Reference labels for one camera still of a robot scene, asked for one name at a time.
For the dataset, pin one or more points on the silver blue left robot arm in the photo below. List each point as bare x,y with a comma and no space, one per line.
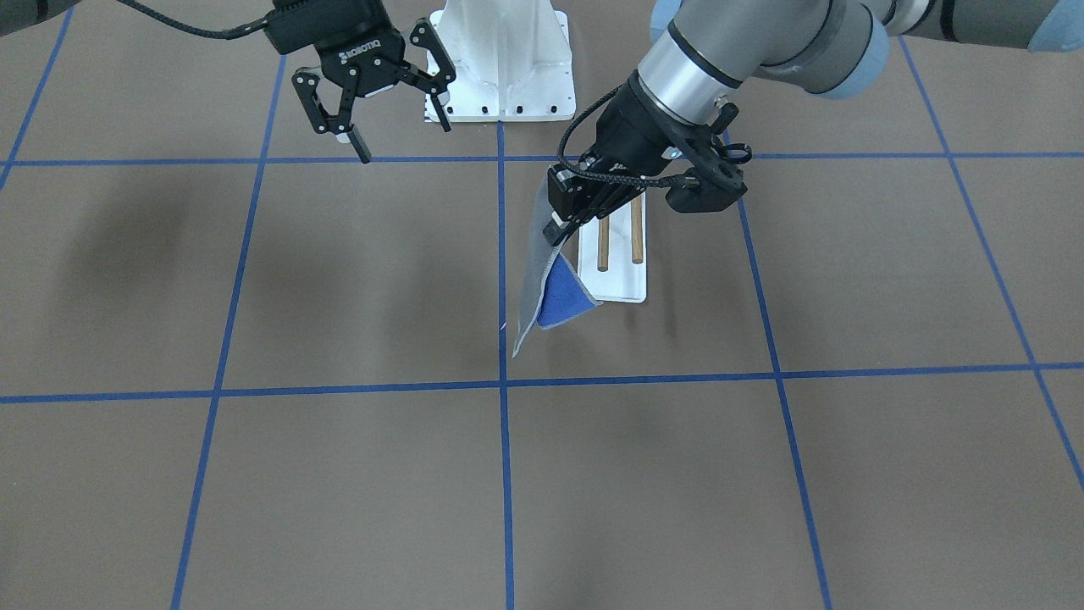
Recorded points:
832,49

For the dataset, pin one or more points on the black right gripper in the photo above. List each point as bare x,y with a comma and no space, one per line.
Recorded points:
360,62

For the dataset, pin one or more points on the grey blue towel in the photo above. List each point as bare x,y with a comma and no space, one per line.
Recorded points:
552,292

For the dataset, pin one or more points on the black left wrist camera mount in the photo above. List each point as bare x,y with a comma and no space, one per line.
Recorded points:
715,181

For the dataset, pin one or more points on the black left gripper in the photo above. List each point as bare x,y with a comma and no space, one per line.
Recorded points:
625,125

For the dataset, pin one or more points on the white wooden towel rack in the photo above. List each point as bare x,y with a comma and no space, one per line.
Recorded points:
612,259

